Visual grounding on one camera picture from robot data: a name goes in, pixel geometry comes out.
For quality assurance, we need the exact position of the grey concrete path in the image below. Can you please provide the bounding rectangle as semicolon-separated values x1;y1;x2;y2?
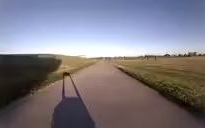
0;59;205;128

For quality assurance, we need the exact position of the grass verge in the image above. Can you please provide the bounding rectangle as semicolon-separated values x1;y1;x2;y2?
111;56;205;115

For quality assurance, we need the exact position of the green grass field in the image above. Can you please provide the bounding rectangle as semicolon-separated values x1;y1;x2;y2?
0;54;102;111

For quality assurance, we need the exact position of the row of buildings and trees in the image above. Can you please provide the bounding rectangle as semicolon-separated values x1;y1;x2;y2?
139;51;205;58

